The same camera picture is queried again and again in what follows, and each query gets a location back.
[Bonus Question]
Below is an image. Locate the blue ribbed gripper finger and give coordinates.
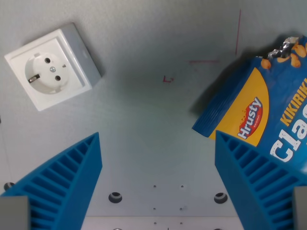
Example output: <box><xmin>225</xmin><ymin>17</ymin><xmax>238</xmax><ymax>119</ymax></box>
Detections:
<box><xmin>214</xmin><ymin>130</ymin><xmax>307</xmax><ymax>230</ymax></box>
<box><xmin>0</xmin><ymin>131</ymin><xmax>103</xmax><ymax>230</ymax></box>

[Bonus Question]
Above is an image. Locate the blue Hrusty peanut snack bag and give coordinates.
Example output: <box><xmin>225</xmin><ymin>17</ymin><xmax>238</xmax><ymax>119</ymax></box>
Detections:
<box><xmin>191</xmin><ymin>34</ymin><xmax>307</xmax><ymax>175</ymax></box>

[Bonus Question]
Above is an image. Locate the white wall power socket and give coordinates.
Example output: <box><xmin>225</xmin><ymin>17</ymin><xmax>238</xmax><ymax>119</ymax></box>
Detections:
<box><xmin>4</xmin><ymin>23</ymin><xmax>102</xmax><ymax>112</ymax></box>

